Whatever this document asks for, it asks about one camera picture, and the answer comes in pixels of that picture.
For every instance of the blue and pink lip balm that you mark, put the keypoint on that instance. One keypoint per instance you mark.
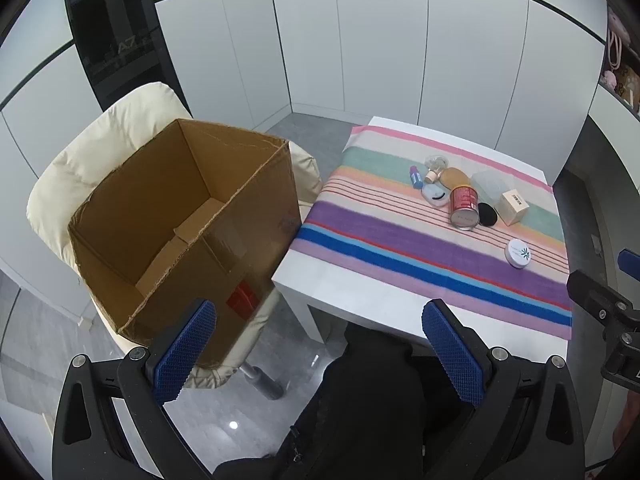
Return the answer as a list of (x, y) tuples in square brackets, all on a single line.
[(415, 176)]

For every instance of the translucent plastic container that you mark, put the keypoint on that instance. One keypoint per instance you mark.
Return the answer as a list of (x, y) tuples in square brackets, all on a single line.
[(487, 182)]

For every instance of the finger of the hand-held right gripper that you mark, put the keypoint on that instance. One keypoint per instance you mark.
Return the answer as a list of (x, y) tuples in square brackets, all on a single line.
[(600, 295), (631, 260)]

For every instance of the white and blue eyelash case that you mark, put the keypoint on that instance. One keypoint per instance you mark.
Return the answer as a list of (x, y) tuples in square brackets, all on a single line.
[(432, 192)]

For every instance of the cream padded armchair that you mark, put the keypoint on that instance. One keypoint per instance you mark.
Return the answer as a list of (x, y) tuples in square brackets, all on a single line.
[(100, 140)]

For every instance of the small beige carton box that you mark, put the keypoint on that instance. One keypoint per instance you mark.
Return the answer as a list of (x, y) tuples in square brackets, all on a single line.
[(512, 205)]

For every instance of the brown plush toy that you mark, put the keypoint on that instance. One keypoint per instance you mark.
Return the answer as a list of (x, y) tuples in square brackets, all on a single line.
[(625, 85)]

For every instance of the red metal can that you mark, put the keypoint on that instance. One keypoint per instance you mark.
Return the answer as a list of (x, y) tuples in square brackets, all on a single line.
[(462, 200)]

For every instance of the person's legs in black trousers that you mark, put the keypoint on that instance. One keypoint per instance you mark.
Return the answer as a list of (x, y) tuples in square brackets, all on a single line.
[(360, 410)]

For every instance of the round clear glass bottle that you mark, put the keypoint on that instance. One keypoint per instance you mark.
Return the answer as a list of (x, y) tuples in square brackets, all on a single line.
[(437, 162)]

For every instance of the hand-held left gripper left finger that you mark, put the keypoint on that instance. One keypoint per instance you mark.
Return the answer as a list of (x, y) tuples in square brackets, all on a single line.
[(185, 355)]

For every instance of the black round compact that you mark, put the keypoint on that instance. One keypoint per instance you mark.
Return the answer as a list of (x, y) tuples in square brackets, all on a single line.
[(487, 215)]

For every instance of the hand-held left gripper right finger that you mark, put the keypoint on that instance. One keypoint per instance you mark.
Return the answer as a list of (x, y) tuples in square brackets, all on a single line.
[(452, 355)]

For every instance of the foundation bottle with pink cap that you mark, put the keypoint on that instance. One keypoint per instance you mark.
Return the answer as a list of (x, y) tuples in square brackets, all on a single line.
[(455, 177)]

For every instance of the wall socket plate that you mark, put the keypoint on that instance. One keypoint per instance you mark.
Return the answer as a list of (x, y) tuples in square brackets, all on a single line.
[(595, 241)]

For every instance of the black glass cabinet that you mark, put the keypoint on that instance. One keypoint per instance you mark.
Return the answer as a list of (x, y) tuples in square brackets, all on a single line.
[(120, 35)]

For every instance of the open wall shelf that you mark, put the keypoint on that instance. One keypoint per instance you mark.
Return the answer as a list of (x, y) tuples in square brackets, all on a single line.
[(631, 60)]

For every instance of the brown cardboard box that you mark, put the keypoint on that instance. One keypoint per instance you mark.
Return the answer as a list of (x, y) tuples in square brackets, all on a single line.
[(165, 195)]

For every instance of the striped multicolour cloth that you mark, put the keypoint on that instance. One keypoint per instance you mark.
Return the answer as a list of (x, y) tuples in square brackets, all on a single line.
[(400, 240)]

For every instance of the striped colourful tablecloth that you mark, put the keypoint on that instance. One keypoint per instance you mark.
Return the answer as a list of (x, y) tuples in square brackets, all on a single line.
[(350, 300)]

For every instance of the white round cream jar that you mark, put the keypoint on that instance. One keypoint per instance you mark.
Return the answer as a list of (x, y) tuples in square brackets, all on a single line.
[(517, 252)]

